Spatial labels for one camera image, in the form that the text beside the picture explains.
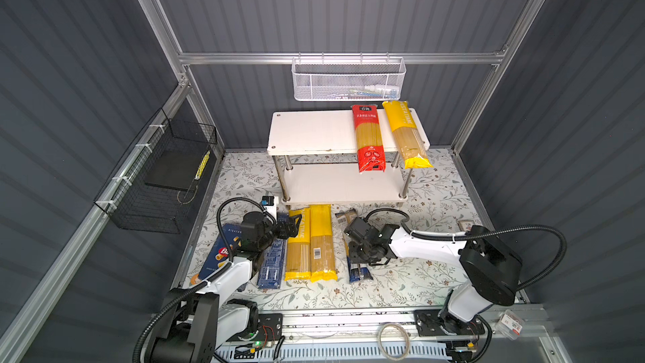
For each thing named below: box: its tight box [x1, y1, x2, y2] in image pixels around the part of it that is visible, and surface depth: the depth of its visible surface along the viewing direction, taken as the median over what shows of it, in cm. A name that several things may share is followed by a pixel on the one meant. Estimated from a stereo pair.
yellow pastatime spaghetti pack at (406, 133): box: [382, 99, 434, 170], surface depth 75 cm
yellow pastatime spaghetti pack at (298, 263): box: [284, 206, 312, 282], surface depth 88 cm
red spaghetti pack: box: [351, 104, 386, 174], surface depth 74 cm
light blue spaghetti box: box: [256, 211, 290, 290], surface depth 84 cm
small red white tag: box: [496, 309, 525, 341], surface depth 74 cm
